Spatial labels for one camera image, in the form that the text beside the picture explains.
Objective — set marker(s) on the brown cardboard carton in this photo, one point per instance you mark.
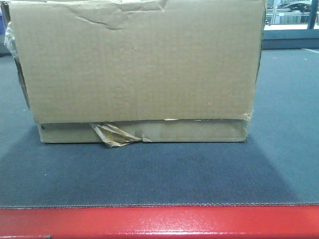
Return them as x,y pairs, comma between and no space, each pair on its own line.
126,71

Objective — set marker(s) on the dark grey conveyor belt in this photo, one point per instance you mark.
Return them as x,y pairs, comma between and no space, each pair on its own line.
277,165

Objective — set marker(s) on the red conveyor frame edge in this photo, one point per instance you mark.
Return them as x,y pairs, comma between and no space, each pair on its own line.
242,222

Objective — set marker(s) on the dark metal post background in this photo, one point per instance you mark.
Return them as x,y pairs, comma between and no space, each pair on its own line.
313,14

